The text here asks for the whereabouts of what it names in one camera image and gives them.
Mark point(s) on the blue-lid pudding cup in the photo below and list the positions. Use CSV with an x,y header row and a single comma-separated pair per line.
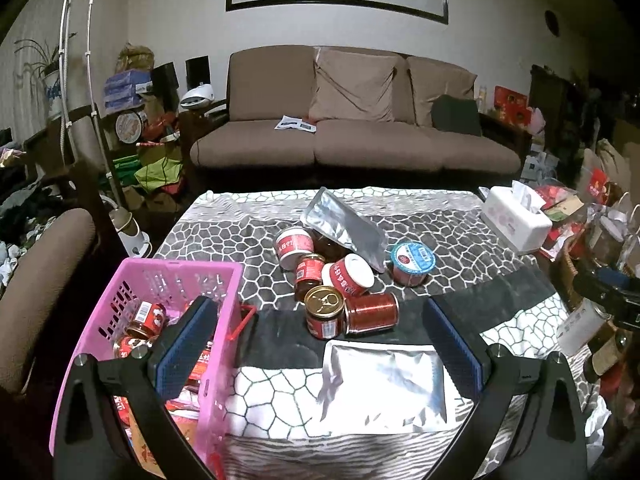
x,y
412,260

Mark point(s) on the white tissue box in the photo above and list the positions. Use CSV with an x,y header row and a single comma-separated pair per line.
x,y
515,222

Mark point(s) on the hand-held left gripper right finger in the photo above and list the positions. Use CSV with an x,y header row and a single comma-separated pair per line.
x,y
452,347

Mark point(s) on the pile of clothes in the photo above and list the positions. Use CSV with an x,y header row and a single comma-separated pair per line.
x,y
25,200

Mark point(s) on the black speaker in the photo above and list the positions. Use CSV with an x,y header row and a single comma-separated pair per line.
x,y
197,74

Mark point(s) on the pile of red packaging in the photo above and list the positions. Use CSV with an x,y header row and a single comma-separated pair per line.
x,y
562,205

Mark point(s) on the brown sofa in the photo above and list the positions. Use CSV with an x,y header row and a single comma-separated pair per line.
x,y
350,150

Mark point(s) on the beige sofa cushion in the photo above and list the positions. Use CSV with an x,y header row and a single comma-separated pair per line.
x,y
352,87
440,85

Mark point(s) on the green bag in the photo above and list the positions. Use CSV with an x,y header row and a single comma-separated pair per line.
x,y
157,175

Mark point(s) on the white paper leaflets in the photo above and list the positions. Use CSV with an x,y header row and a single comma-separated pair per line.
x,y
295,124

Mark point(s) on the white garment steamer stand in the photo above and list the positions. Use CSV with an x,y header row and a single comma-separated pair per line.
x,y
90,85

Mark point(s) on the dark wooden chair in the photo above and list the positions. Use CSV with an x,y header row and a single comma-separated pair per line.
x,y
85,180

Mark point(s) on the red printed packet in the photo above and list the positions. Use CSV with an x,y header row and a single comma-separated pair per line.
x,y
150,450

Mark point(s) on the stack of blue tissue packs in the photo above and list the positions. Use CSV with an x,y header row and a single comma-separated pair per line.
x,y
127,91

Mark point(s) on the dark round wall ornament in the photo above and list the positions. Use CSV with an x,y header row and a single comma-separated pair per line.
x,y
551,22

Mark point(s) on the brown paper bag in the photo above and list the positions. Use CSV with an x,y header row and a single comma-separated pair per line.
x,y
135,59

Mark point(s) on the silver foil pouch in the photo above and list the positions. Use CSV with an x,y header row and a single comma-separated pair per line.
x,y
350,230
385,385

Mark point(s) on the red metal can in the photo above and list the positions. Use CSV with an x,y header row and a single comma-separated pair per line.
x,y
372,312

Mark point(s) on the red gift box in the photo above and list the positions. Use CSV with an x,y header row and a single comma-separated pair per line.
x,y
512,105

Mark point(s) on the gold-lid red-label jar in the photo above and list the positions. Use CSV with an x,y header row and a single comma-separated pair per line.
x,y
325,312

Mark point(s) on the pink plastic basket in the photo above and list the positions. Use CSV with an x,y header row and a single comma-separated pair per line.
x,y
125,285

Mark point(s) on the white small appliance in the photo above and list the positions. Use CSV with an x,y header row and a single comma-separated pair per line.
x,y
197,97

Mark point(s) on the dark wooden cabinet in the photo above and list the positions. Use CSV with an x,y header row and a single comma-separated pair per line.
x,y
560,110

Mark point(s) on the small red-label glass jar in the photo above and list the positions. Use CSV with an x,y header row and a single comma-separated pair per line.
x,y
309,275

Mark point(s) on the white-lid red-label jar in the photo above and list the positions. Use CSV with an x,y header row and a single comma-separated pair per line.
x,y
350,275
294,247

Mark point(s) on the brown upholstered armchair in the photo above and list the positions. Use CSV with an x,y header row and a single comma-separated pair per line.
x,y
45,270

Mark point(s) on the potted plant in white vase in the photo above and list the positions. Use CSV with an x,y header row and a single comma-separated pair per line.
x,y
52,90

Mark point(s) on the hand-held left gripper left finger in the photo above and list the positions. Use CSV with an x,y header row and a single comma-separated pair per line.
x,y
185,347

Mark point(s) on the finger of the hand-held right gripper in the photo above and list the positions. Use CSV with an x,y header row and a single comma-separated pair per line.
x,y
607,280

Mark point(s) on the glass jar red cartoon label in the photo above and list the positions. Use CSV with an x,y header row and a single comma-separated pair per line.
x,y
131,347
146,317

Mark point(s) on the dark grey cushion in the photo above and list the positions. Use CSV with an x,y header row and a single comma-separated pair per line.
x,y
457,116

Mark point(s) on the white cylindrical can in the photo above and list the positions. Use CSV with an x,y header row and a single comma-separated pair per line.
x,y
580,327

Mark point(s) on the round biscuit tin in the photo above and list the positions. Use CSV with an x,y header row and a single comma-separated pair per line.
x,y
131,126

